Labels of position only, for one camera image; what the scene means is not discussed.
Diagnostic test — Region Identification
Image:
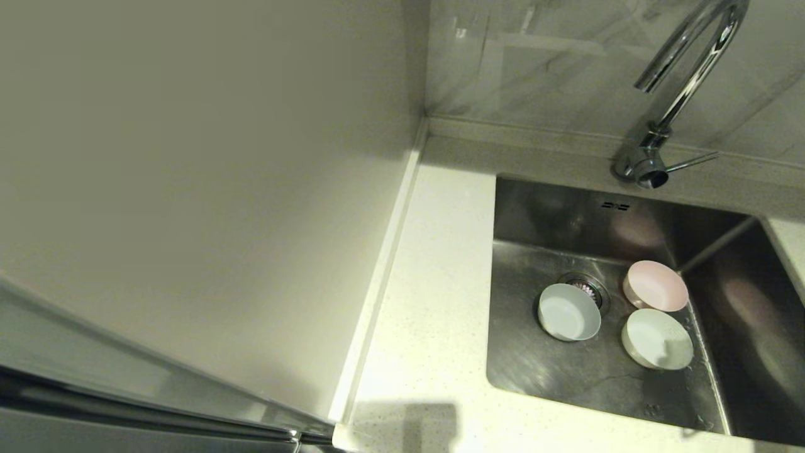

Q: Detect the pink bowl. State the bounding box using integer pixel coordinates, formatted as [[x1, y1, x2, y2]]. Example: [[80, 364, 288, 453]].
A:
[[623, 260, 690, 313]]

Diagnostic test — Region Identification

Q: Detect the stainless steel sink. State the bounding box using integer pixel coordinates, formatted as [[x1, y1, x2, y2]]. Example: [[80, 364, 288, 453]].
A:
[[486, 175, 805, 446]]

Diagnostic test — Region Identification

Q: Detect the light blue bowl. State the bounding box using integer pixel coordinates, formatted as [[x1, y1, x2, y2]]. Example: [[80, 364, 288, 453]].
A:
[[538, 283, 602, 342]]

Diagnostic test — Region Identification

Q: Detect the stainless steel refrigerator door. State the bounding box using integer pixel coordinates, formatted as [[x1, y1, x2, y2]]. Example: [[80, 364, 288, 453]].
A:
[[0, 277, 337, 453]]

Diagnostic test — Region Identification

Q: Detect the metal sink drain strainer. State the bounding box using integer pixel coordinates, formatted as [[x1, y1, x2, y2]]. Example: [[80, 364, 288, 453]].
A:
[[558, 272, 611, 315]]

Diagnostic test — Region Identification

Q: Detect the white bowl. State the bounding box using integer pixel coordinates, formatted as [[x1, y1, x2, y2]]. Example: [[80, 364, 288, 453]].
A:
[[621, 308, 694, 371]]

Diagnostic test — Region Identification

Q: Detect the chrome gooseneck faucet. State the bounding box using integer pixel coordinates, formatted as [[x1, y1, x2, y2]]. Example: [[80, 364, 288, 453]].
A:
[[613, 0, 750, 189]]

